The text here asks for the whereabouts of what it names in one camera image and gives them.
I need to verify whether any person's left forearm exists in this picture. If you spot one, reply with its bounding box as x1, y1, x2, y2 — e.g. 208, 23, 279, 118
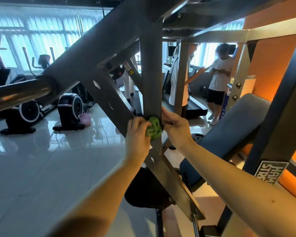
49, 158, 146, 237

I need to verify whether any grey steel gym machine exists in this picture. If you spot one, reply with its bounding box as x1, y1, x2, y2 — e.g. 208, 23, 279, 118
0, 0, 296, 237

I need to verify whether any green cleaning cloth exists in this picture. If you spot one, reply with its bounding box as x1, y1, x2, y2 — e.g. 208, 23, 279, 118
145, 116, 163, 141

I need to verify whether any person's right forearm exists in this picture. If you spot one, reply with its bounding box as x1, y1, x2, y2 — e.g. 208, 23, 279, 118
180, 141, 296, 237

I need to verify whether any large bright window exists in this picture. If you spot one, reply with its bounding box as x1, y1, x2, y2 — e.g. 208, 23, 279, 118
0, 14, 104, 72
190, 19, 245, 67

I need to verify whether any pink plastic bucket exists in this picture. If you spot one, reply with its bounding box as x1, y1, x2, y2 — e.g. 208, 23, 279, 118
78, 112, 92, 127

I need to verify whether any person's right hand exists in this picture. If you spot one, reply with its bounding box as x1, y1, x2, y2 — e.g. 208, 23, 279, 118
160, 107, 194, 152

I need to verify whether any person's left hand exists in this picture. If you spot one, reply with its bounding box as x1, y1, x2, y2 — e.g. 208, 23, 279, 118
125, 116, 153, 163

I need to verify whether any black treadmill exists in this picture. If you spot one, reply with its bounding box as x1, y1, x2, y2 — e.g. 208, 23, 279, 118
162, 47, 209, 119

